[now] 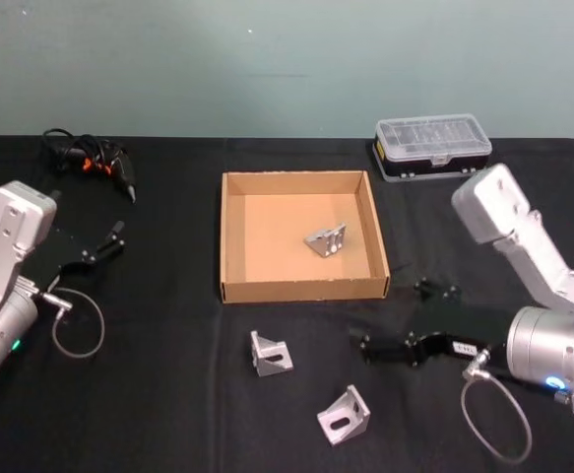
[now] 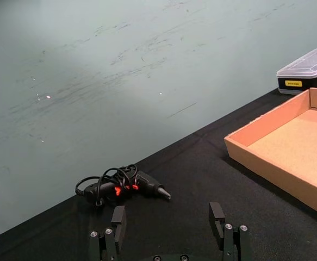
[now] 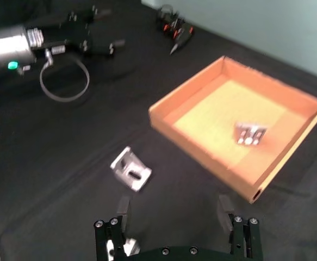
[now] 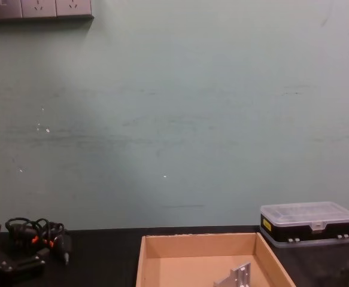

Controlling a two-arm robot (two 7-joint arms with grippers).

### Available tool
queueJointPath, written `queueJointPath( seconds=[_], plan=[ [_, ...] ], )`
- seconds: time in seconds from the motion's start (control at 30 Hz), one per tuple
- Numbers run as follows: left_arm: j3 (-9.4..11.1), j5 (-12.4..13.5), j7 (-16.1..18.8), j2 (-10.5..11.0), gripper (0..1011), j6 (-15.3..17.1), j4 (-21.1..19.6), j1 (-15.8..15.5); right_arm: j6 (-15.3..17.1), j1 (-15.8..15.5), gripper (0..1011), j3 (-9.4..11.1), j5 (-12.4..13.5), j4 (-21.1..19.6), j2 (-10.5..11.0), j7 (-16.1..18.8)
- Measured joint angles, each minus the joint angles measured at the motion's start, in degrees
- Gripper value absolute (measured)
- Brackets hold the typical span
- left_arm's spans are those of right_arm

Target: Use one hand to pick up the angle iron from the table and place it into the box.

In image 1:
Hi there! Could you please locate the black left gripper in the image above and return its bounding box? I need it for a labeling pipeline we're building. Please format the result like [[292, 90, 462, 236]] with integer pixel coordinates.
[[19, 188, 126, 297]]

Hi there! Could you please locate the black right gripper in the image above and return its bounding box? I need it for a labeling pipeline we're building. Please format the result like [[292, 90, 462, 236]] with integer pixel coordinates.
[[349, 277, 511, 381]]

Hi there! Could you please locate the shallow brown cardboard tray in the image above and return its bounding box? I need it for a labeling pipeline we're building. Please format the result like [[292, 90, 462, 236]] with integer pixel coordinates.
[[219, 169, 393, 304]]

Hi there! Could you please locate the clear plastic case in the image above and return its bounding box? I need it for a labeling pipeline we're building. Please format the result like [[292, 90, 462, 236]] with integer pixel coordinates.
[[371, 113, 494, 185]]

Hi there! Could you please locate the black table cloth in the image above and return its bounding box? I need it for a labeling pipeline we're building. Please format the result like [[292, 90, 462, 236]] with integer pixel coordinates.
[[0, 132, 574, 473]]

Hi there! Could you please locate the black corded tool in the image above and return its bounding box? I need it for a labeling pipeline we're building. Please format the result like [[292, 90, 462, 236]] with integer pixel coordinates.
[[39, 128, 141, 205]]

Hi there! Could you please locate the silver metal corner bracket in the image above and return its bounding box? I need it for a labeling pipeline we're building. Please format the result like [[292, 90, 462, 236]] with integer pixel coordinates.
[[315, 384, 371, 447], [303, 221, 352, 259], [249, 329, 295, 378]]

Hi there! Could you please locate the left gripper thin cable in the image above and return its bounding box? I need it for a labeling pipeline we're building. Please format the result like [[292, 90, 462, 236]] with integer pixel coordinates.
[[38, 287, 107, 360]]

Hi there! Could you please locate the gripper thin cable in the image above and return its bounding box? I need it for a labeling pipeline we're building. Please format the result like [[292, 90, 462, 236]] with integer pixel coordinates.
[[460, 346, 535, 463], [38, 287, 107, 360]]

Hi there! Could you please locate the right gripper thin cable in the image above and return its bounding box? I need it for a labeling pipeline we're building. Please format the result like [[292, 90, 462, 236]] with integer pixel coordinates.
[[460, 346, 535, 463]]

